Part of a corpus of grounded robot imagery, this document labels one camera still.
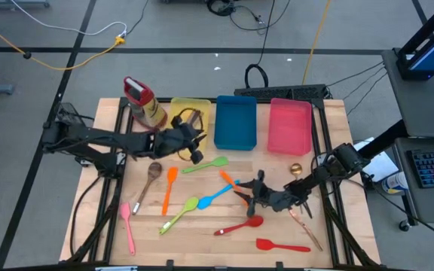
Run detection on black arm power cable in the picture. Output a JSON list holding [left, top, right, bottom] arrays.
[[69, 173, 104, 257]]

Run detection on black power strip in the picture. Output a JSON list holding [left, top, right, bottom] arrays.
[[234, 84, 329, 102]]

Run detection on tangled black cable bundle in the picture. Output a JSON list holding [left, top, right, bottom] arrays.
[[206, 0, 292, 35]]

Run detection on short orange silicone spatula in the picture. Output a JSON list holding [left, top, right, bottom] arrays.
[[219, 169, 249, 207]]

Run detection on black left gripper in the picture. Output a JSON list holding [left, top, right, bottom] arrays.
[[151, 115, 208, 166]]

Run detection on pink silicone spatula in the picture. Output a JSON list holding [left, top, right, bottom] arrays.
[[119, 202, 136, 257]]

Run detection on grey trolley base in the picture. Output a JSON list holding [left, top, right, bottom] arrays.
[[0, 0, 51, 15]]

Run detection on gold metal spoon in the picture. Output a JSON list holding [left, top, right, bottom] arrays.
[[290, 163, 304, 181]]

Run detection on blue plastic bin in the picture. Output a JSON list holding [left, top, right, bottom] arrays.
[[213, 95, 258, 151]]

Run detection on grey equipment cart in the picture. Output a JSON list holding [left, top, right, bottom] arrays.
[[358, 48, 434, 227]]

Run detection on brown wooden spoon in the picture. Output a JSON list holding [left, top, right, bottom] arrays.
[[132, 161, 164, 216]]

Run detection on long orange silicone spatula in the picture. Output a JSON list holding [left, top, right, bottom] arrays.
[[161, 166, 179, 217]]

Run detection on black mesh control box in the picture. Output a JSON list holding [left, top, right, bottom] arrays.
[[53, 102, 92, 146]]

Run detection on green silicone spoon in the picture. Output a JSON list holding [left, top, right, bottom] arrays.
[[158, 196, 200, 236]]

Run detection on black aluminium table frame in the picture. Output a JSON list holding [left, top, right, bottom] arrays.
[[66, 96, 383, 271]]

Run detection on yellow extension cable with plug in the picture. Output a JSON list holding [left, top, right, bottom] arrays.
[[0, 12, 127, 72]]

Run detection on red silicone spoon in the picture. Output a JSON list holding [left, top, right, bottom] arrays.
[[213, 215, 264, 237]]

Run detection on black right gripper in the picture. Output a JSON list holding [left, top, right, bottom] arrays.
[[233, 169, 304, 219]]

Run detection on yellow plastic bin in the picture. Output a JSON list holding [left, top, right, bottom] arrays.
[[166, 97, 212, 154]]

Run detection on white cable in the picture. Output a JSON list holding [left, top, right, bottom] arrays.
[[10, 0, 128, 38]]

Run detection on pink plastic bin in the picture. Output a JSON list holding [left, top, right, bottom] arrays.
[[267, 98, 313, 157]]

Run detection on thin black floor cable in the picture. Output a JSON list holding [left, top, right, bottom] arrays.
[[126, 0, 151, 37]]

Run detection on yellow floor cable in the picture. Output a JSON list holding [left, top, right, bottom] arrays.
[[301, 0, 332, 86]]

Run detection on green silicone spatula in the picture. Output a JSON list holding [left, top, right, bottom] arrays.
[[181, 156, 230, 175]]

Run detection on red silicone spatula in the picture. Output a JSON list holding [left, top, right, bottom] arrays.
[[255, 238, 312, 254]]

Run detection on blue silicone spatula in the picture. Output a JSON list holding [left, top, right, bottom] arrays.
[[197, 179, 241, 210]]

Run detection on black looped cable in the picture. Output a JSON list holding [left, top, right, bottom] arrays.
[[243, 0, 277, 90]]

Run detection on white and blue can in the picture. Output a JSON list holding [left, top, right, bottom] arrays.
[[381, 171, 410, 196]]

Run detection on white paper sheet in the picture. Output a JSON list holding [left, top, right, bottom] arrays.
[[354, 137, 400, 184]]

